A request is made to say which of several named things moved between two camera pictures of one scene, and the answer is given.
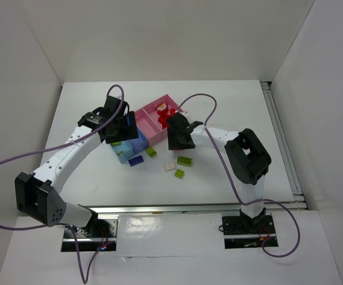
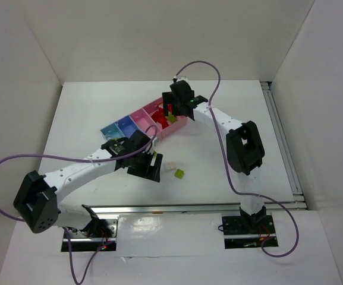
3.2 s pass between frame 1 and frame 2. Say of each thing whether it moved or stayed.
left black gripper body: moved
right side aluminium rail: stayed
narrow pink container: stayed
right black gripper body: moved
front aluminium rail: stayed
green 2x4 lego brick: moved
